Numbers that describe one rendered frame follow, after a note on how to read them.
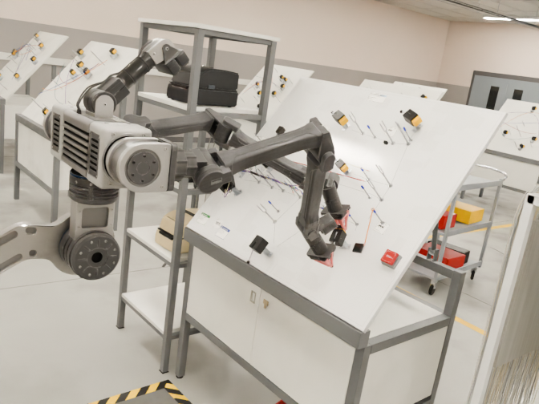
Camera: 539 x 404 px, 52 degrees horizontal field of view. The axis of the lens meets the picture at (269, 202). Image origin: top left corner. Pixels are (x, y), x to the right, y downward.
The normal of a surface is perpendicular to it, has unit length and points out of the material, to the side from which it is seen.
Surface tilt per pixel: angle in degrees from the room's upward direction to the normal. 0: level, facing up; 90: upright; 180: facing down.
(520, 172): 90
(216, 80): 90
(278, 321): 90
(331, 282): 52
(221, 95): 90
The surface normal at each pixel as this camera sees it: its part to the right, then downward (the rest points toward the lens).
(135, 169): 0.61, 0.29
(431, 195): -0.51, -0.55
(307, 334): -0.76, 0.06
